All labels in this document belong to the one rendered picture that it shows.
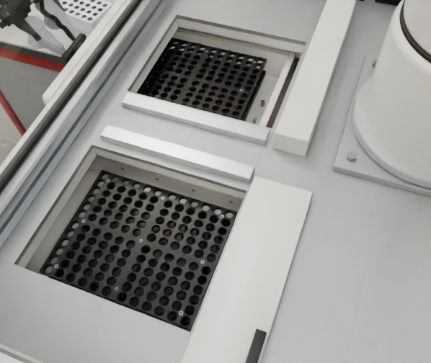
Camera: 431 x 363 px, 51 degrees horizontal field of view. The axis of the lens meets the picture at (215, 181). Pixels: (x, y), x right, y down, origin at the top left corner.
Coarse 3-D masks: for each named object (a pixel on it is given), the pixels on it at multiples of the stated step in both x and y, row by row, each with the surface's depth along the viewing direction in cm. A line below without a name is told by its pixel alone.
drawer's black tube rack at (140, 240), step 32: (128, 192) 67; (96, 224) 64; (128, 224) 64; (160, 224) 64; (192, 224) 64; (224, 224) 66; (64, 256) 62; (96, 256) 65; (128, 256) 61; (160, 256) 61; (192, 256) 61; (96, 288) 62; (128, 288) 62; (160, 288) 59; (192, 288) 58; (160, 320) 60; (192, 320) 56
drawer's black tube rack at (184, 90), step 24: (168, 48) 84; (192, 48) 83; (216, 48) 83; (168, 72) 80; (192, 72) 80; (216, 72) 80; (240, 72) 79; (264, 72) 83; (168, 96) 77; (192, 96) 77; (216, 96) 77; (240, 96) 76
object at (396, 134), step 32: (416, 0) 46; (416, 32) 47; (384, 64) 54; (416, 64) 48; (384, 96) 55; (416, 96) 50; (352, 128) 64; (384, 128) 58; (416, 128) 53; (352, 160) 61; (384, 160) 59; (416, 160) 57; (416, 192) 59
